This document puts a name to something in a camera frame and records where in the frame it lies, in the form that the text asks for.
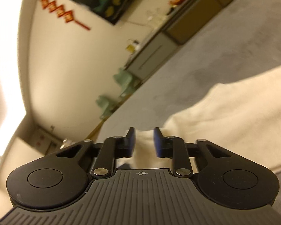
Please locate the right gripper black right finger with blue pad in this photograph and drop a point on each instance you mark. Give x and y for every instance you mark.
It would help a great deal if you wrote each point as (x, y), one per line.
(220, 175)

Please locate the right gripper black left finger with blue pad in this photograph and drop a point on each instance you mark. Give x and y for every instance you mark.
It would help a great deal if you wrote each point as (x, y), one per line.
(60, 178)

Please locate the cream white trousers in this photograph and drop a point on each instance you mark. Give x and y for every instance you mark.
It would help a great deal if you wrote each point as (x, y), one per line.
(243, 117)

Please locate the green child chair left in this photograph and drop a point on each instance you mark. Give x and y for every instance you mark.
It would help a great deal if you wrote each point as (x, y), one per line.
(107, 106)

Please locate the green child chair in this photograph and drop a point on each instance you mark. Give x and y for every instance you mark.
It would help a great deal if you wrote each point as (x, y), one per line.
(127, 82)
(107, 106)

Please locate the green child chair right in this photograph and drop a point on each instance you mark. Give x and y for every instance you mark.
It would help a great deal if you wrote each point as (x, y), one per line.
(127, 82)

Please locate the yellow jar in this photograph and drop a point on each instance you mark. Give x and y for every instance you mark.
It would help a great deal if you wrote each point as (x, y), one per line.
(130, 48)

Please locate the white kettle jug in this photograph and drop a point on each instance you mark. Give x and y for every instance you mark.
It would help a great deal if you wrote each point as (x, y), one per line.
(135, 45)

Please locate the glass cup set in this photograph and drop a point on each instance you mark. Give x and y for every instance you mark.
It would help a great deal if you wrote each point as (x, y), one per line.
(155, 17)

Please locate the grey brown sideboard cabinet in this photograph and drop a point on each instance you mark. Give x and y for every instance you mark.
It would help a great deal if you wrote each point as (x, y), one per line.
(181, 25)

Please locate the red wall ornament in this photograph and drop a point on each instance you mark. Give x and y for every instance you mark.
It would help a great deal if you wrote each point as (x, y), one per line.
(68, 15)

